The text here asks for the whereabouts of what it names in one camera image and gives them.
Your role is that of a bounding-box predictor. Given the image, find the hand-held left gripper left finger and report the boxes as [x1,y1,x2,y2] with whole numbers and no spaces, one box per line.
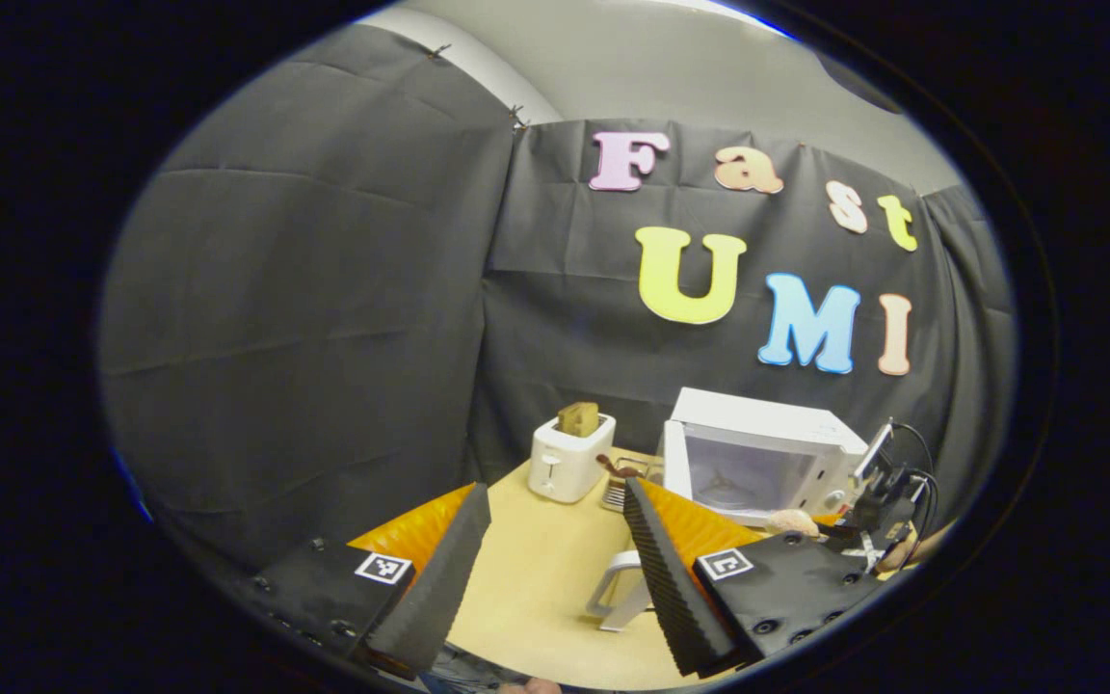
[251,482,493,681]

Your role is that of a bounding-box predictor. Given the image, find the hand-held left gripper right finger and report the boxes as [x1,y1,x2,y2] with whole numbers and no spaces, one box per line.
[622,477,889,679]

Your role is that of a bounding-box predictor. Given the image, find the pink round bread bun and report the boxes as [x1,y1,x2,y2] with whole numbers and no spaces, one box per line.
[766,508,822,539]

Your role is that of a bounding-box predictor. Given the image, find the white microwave oven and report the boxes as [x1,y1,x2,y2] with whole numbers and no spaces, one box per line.
[586,387,870,633]

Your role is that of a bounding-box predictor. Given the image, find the person's blue trousers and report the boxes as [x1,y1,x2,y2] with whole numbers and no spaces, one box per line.
[418,644,529,694]

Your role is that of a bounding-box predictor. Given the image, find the clear glass utensil cup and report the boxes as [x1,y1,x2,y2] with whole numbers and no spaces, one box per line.
[601,457,662,513]

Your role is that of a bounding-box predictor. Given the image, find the white toaster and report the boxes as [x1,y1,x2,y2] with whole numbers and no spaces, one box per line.
[528,413,617,504]

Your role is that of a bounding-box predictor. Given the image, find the brown bread slice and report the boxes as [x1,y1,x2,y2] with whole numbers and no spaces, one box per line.
[557,401,602,438]

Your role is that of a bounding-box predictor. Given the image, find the black backdrop cloth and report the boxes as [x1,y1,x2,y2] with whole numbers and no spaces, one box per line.
[97,24,1017,579]

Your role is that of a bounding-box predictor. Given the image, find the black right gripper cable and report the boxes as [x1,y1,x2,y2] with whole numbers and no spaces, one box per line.
[890,421,941,565]

